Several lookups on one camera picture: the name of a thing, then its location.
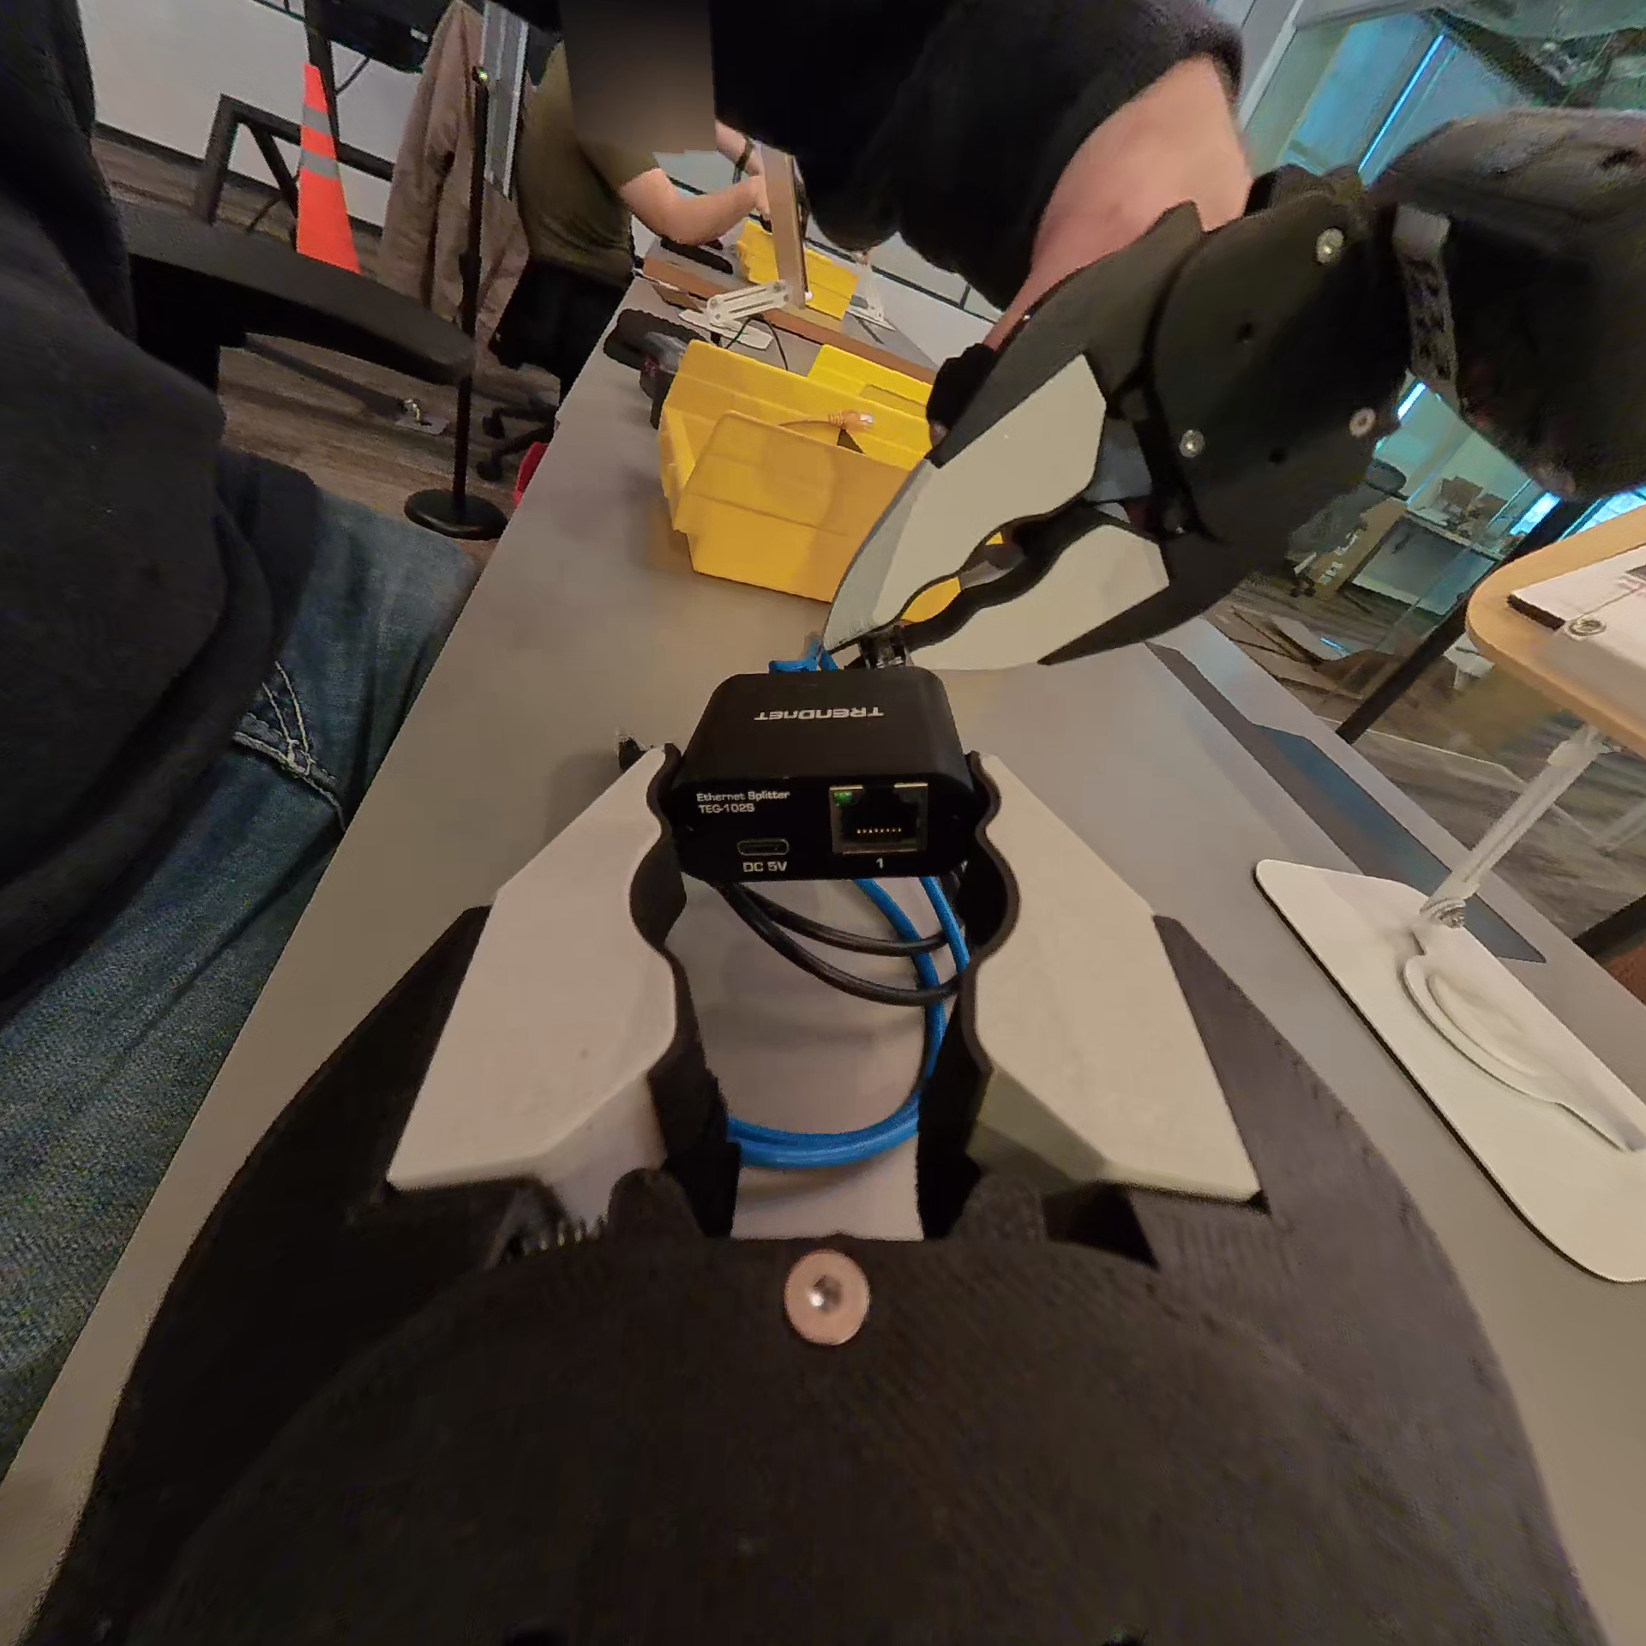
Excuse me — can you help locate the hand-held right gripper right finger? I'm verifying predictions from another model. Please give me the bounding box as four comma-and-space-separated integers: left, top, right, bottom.
916, 752, 1263, 1241

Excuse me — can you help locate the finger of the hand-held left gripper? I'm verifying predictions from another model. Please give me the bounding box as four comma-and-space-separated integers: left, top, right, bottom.
821, 205, 1211, 659
884, 500, 1291, 673

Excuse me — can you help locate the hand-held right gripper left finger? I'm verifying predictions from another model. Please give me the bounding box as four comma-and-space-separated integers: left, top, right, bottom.
387, 744, 742, 1241

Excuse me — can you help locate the blue ethernet cable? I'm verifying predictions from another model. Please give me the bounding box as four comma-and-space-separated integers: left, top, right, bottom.
725, 635, 972, 1174

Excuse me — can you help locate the black ethernet splitter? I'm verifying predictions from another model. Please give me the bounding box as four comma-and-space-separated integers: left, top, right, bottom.
651, 670, 991, 883

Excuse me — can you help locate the person's left forearm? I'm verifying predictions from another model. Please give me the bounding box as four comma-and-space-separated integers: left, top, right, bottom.
709, 0, 1245, 277

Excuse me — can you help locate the person's left hand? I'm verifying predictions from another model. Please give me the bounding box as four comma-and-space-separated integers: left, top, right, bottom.
993, 60, 1260, 353

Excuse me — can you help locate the yellow plastic bin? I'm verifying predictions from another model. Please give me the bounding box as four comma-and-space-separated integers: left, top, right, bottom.
732, 219, 860, 323
655, 335, 832, 535
804, 341, 940, 461
689, 411, 996, 608

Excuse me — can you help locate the brown wooden tray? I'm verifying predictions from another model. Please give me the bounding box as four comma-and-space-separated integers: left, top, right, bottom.
641, 240, 940, 387

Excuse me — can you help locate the person's leg in jeans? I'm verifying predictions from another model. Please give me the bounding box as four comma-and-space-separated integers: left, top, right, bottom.
0, 489, 485, 1480

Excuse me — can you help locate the black device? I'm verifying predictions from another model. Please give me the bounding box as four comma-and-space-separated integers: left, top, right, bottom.
602, 307, 689, 387

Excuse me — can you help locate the printed instruction sheet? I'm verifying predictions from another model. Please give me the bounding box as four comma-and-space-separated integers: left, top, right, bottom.
1506, 545, 1646, 640

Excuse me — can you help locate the black office chair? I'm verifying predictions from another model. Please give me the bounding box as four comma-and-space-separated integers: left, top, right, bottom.
472, 379, 562, 485

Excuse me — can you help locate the black round-base stand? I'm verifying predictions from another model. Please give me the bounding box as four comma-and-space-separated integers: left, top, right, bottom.
404, 64, 513, 542

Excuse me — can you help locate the beige hanging jacket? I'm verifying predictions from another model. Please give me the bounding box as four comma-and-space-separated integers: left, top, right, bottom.
383, 0, 531, 338

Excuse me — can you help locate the person's dark jacket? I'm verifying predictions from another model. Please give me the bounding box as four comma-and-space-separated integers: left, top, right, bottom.
0, 0, 325, 1024

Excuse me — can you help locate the orange traffic cone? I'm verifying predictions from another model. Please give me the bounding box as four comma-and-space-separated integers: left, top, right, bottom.
294, 62, 363, 274

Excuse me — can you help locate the black table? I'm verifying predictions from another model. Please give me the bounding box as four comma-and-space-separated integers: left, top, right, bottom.
119, 198, 481, 428

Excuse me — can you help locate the black cable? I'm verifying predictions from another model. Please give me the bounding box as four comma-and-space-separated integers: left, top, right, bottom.
720, 867, 965, 1011

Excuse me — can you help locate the whiteboard on black frame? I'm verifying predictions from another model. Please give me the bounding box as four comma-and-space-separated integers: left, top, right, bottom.
77, 0, 448, 229

